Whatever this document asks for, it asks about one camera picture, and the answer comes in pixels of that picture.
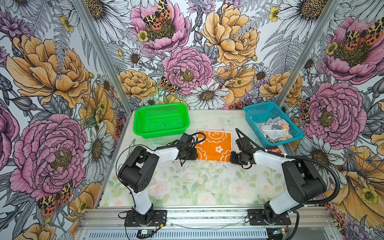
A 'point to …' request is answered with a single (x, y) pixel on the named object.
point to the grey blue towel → (276, 130)
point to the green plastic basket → (161, 120)
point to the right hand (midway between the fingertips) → (231, 164)
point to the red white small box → (275, 149)
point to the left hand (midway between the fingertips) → (194, 159)
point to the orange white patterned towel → (216, 146)
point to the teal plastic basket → (260, 112)
